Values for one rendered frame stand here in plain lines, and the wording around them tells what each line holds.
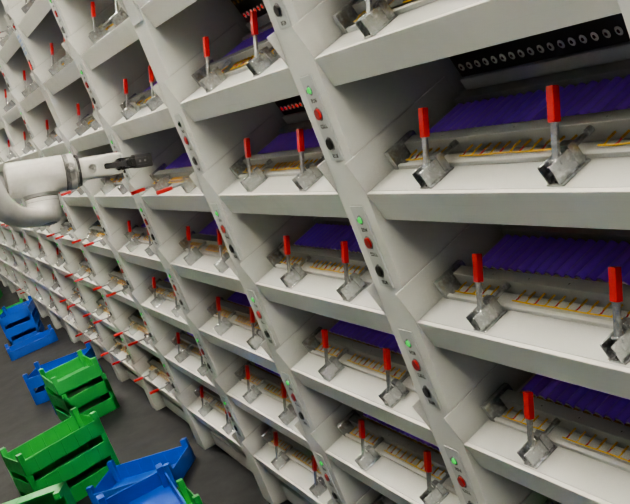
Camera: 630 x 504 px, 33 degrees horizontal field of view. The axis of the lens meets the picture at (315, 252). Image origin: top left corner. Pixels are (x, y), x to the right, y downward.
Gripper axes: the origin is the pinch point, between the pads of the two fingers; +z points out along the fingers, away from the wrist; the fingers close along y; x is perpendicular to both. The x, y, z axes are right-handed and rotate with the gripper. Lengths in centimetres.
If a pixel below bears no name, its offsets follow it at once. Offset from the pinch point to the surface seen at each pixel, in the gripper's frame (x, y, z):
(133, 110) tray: -11.9, 0.2, 0.1
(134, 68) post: -23.0, 19.4, 6.1
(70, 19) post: -36.8, 19.3, -7.7
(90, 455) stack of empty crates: 96, 105, -13
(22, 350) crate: 106, 401, -10
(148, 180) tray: 5.5, 18.8, 4.7
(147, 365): 81, 158, 20
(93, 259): 36, 159, 7
